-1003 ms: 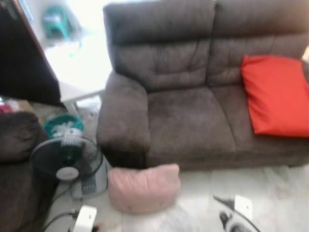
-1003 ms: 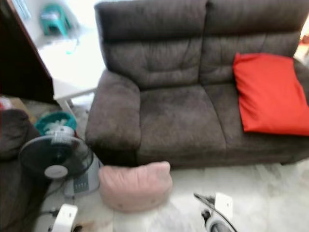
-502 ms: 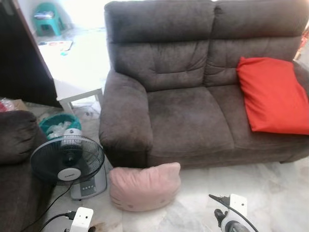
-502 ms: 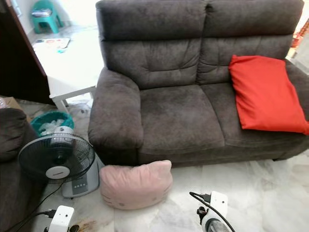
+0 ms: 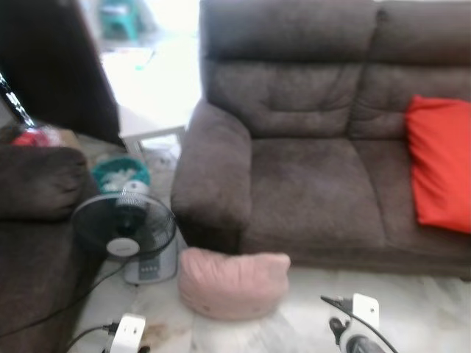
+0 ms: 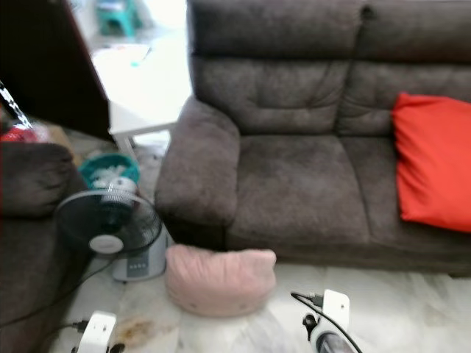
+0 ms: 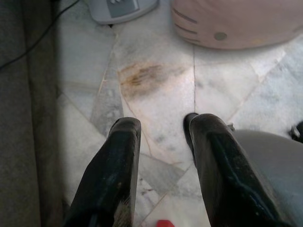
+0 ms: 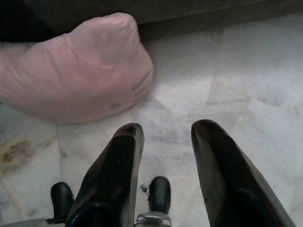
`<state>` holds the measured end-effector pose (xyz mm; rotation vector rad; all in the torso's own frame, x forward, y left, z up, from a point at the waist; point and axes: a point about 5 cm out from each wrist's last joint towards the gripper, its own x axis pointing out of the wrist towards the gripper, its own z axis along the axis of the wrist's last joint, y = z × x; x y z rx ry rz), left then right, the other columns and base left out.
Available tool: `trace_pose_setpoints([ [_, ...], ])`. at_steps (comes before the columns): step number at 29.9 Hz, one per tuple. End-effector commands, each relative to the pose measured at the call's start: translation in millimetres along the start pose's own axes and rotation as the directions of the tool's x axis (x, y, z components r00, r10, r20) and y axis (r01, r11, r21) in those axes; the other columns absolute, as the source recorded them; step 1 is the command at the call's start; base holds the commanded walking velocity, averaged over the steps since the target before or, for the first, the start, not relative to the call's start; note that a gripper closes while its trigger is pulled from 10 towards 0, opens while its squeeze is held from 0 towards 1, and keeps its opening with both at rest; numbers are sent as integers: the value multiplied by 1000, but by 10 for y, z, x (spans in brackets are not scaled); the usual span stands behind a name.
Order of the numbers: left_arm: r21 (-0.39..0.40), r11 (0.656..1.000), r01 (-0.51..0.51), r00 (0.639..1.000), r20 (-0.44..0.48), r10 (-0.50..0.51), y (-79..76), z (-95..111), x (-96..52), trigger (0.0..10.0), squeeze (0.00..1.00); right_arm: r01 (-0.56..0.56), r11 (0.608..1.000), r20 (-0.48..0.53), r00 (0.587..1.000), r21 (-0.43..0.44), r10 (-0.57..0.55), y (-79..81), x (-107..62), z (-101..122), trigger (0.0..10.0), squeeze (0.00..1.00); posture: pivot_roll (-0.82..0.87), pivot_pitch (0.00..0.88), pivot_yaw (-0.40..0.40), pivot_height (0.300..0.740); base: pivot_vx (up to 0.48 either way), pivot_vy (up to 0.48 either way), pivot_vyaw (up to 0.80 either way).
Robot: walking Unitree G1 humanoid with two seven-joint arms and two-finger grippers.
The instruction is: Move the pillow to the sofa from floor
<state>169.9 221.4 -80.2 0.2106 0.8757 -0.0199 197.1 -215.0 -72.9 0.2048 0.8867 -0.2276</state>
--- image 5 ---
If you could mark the red bag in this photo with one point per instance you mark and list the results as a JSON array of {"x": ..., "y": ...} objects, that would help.
[{"x": 35, "y": 137}]

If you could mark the pink pillow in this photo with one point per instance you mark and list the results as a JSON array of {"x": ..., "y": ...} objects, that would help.
[{"x": 232, "y": 283}]

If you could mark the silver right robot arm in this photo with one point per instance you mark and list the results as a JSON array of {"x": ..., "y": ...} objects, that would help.
[{"x": 364, "y": 346}]

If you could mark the dark brown door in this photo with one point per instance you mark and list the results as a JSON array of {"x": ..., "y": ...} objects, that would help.
[{"x": 51, "y": 66}]

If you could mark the printed cardboard box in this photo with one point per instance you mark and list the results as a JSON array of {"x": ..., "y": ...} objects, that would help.
[{"x": 70, "y": 138}]

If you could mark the white low table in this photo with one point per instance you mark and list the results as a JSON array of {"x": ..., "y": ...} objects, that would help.
[{"x": 154, "y": 103}]

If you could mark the teal plastic basket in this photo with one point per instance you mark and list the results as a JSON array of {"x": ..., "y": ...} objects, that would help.
[{"x": 121, "y": 173}]

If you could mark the dark brown two-seat sofa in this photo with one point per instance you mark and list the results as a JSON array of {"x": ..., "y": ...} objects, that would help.
[{"x": 316, "y": 191}]

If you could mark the red pillow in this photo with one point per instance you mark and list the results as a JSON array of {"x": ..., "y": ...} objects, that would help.
[{"x": 441, "y": 162}]

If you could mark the black and grey table fan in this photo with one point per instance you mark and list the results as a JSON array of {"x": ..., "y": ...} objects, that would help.
[{"x": 124, "y": 246}]

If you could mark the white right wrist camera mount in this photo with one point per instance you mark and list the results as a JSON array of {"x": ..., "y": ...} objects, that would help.
[{"x": 366, "y": 312}]

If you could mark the teal plastic stool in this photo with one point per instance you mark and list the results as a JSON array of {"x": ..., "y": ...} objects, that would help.
[{"x": 121, "y": 18}]

